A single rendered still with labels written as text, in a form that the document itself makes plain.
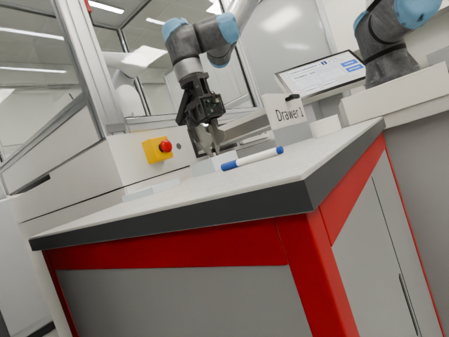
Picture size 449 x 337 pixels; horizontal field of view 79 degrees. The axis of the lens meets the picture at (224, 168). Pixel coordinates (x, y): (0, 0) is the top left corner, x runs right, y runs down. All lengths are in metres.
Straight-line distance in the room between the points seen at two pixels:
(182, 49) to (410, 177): 0.72
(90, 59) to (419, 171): 0.98
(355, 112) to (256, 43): 2.09
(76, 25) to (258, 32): 2.11
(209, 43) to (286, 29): 1.97
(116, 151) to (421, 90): 0.83
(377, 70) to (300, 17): 1.76
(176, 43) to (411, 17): 0.57
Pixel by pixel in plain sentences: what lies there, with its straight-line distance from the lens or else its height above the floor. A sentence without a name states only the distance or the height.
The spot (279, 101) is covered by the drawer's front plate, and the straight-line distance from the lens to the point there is 0.91.
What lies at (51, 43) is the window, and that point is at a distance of 1.05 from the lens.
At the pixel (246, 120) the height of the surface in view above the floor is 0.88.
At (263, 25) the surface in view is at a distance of 2.83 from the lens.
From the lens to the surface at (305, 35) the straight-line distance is 2.63.
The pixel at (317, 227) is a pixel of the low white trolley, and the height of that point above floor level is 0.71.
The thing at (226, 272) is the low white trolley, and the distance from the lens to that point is 0.29.
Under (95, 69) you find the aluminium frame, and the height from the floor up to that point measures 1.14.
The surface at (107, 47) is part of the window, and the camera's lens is 0.98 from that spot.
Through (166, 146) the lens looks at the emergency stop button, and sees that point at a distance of 0.83.
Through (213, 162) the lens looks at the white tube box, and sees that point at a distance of 0.70.
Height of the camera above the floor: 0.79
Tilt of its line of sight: 2 degrees down
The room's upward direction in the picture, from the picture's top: 18 degrees counter-clockwise
